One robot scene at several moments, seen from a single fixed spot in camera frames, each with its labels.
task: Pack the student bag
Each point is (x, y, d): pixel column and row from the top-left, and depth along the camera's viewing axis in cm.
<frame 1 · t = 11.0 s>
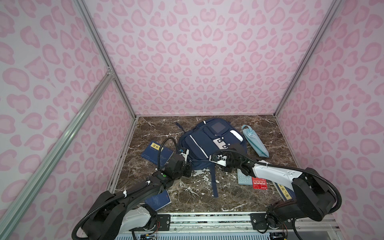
left hand: (192, 162, 84), fingers closed
right hand: (218, 157, 87), fingers closed
navy blue student backpack: (207, 137, 103), point 5 cm above the table
light blue pencil pouch: (260, 148, 97), point 5 cm above the table
light blue calculator: (243, 179, 88), point 2 cm above the table
red calculator package: (259, 183, 87), on the table
blue book upper left: (152, 153, 100), on the table
blue book lower left: (159, 201, 81), on the table

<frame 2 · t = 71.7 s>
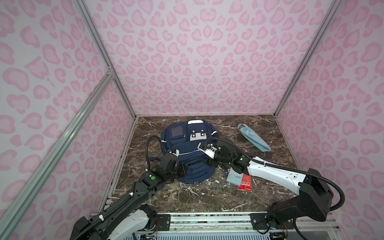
left hand: (189, 165, 78), fingers closed
right hand: (204, 151, 80), fingers open
navy blue student backpack: (183, 138, 100), point 7 cm above the table
light blue pencil pouch: (254, 138, 103), point 4 cm above the table
light blue calculator: (234, 177, 88), point 2 cm above the table
red calculator package: (246, 184, 86), on the table
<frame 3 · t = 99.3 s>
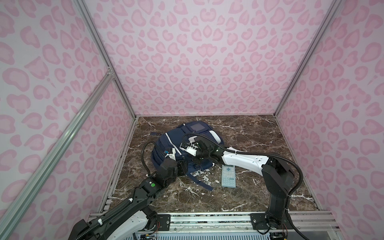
left hand: (186, 159, 79), fingers open
right hand: (189, 152, 85), fingers closed
navy blue student backpack: (170, 143, 91), point 13 cm above the table
light blue calculator: (228, 176, 89), on the table
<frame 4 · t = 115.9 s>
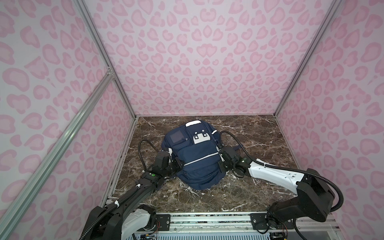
left hand: (185, 159, 83), fingers closed
right hand: (221, 161, 86), fingers closed
navy blue student backpack: (196, 143, 92), point 11 cm above the table
